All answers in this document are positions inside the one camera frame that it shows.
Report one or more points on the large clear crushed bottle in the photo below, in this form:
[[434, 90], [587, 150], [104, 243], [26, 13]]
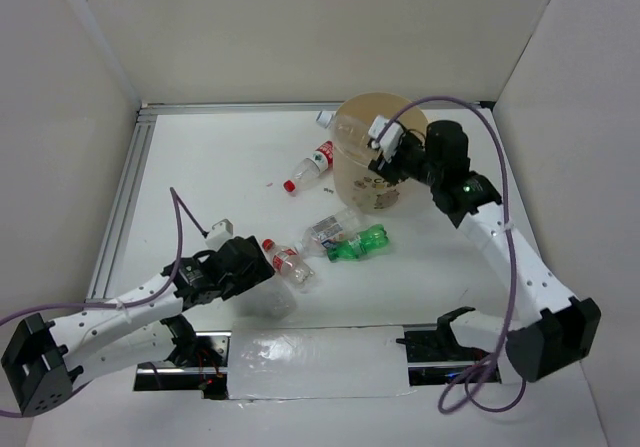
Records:
[[347, 132]]

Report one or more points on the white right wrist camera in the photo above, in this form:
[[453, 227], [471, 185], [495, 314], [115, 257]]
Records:
[[384, 136]]

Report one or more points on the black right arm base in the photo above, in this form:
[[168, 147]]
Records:
[[437, 353]]

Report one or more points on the clear bottle blue white label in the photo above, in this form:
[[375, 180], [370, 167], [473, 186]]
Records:
[[320, 237]]

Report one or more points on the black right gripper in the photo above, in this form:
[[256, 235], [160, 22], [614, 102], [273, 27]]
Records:
[[390, 171]]

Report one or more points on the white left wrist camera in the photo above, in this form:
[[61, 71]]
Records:
[[219, 234]]

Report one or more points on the red cap bottle near bin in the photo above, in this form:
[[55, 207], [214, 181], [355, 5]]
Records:
[[310, 170]]

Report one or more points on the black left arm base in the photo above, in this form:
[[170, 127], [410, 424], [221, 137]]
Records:
[[198, 361]]

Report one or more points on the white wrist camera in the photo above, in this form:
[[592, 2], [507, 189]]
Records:
[[219, 234], [384, 136]]

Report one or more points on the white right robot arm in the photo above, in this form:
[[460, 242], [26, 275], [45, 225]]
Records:
[[556, 328]]

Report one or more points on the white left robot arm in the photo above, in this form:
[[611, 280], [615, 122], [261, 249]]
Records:
[[47, 361]]

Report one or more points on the red cap bottle red label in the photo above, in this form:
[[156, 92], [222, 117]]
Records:
[[289, 265]]

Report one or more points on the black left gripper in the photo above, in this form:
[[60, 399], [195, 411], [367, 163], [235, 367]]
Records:
[[259, 269]]

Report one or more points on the clear bottle white cap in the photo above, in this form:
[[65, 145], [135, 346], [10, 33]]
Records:
[[270, 299]]

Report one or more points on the green plastic bottle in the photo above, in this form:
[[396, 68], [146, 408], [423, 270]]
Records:
[[361, 245]]

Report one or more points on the cream cartoon capybara bin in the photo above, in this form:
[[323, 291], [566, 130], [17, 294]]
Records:
[[361, 175]]

